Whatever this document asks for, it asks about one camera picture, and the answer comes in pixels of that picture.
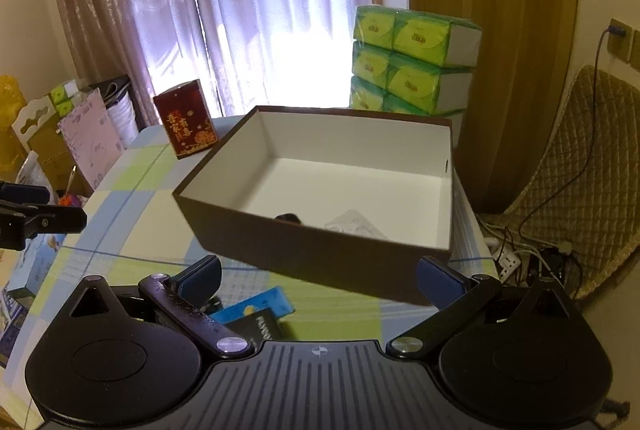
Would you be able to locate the white power strip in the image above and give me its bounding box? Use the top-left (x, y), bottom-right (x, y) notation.
top-left (492, 244), bottom-right (524, 281)

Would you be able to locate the red tea box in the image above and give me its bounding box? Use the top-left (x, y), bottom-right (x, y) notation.
top-left (152, 78), bottom-right (220, 160)

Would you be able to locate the wall socket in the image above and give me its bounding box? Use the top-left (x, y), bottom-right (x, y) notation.
top-left (606, 18), bottom-right (637, 64)

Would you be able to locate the blue hand cream tube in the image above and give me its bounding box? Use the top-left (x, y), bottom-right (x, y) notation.
top-left (210, 286), bottom-right (296, 326)

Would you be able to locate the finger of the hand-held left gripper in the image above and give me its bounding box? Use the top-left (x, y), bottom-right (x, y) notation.
top-left (0, 181), bottom-right (51, 207)
top-left (0, 201), bottom-right (87, 251)

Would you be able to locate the black shaver box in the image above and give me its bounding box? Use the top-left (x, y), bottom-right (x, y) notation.
top-left (222, 308), bottom-right (286, 344)

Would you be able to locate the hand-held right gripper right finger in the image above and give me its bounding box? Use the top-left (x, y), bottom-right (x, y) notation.
top-left (385, 256), bottom-right (576, 358)

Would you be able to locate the stack of green tissue packs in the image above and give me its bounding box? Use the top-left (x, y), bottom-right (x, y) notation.
top-left (348, 4), bottom-right (483, 118)

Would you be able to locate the brown cardboard box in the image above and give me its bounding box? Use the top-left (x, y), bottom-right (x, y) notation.
top-left (171, 106), bottom-right (455, 307)

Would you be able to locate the desktop with checked tablecloth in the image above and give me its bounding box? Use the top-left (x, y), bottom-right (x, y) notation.
top-left (0, 112), bottom-right (501, 430)

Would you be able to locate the blue printed box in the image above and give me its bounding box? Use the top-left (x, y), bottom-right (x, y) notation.
top-left (0, 234), bottom-right (67, 363)

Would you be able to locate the small green box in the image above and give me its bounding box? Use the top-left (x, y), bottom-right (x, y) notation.
top-left (49, 82), bottom-right (81, 117)

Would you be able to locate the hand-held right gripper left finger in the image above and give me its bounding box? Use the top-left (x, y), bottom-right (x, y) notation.
top-left (67, 256), bottom-right (256, 358)

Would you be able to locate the yellow bag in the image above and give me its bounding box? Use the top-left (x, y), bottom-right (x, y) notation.
top-left (0, 76), bottom-right (27, 171)

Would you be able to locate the white cable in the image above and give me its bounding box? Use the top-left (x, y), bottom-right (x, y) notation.
top-left (477, 216), bottom-right (546, 261)

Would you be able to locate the brown cardboard carton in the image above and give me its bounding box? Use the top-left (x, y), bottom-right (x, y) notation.
top-left (22, 125), bottom-right (97, 207)

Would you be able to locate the pink paper bag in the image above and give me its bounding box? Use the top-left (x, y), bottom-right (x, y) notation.
top-left (56, 90), bottom-right (126, 191)

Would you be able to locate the stack of white cups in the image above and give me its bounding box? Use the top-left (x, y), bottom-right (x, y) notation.
top-left (106, 101), bottom-right (139, 147)

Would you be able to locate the clear plastic packet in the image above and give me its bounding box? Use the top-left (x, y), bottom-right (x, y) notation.
top-left (322, 209), bottom-right (389, 239)

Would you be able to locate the quilted beige chair cushion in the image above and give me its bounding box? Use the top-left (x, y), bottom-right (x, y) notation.
top-left (477, 64), bottom-right (640, 301)

